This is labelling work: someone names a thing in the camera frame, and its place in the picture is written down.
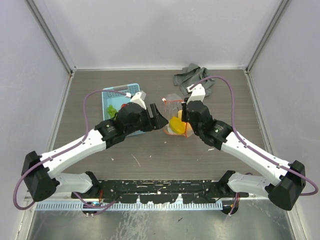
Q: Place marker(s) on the yellow banana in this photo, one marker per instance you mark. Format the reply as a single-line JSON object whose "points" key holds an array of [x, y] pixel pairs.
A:
{"points": [[177, 125]]}

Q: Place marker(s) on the yellow apple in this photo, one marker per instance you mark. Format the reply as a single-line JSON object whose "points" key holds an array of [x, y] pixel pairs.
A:
{"points": [[179, 114]]}

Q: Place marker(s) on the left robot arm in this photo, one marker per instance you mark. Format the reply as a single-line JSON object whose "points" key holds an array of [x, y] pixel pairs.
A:
{"points": [[43, 173]]}

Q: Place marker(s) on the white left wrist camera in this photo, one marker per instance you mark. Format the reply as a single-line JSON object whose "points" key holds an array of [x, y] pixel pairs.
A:
{"points": [[137, 98]]}

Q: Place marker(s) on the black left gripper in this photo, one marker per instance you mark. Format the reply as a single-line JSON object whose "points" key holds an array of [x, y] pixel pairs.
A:
{"points": [[159, 119]]}

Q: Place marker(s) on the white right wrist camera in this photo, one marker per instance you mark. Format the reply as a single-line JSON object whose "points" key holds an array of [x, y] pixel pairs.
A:
{"points": [[197, 92]]}

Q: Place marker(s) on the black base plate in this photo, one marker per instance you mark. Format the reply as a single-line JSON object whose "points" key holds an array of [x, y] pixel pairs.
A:
{"points": [[159, 191]]}

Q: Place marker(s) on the clear zip top bag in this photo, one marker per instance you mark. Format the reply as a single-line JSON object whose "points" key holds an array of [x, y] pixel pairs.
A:
{"points": [[172, 111]]}

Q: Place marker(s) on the blue slotted cable duct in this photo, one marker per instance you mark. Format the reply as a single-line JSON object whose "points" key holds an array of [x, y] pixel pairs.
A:
{"points": [[176, 206]]}

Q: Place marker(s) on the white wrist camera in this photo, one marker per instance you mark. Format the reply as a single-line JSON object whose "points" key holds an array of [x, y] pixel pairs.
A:
{"points": [[197, 92], [137, 98]]}

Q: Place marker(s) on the blue plastic basket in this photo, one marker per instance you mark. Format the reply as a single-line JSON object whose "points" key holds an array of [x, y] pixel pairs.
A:
{"points": [[116, 96]]}

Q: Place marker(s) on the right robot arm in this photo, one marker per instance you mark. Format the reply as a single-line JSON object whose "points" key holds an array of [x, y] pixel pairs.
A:
{"points": [[279, 181]]}

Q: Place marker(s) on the grey crumpled cloth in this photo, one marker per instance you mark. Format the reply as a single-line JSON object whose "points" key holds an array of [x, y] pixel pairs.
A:
{"points": [[190, 75]]}

